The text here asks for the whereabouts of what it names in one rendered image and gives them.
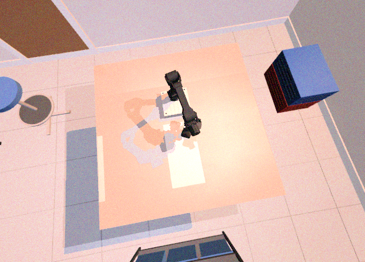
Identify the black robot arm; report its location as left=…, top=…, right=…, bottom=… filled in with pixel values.
left=165, top=70, right=202, bottom=137

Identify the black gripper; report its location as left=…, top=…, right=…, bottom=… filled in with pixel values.
left=181, top=123, right=191, bottom=138

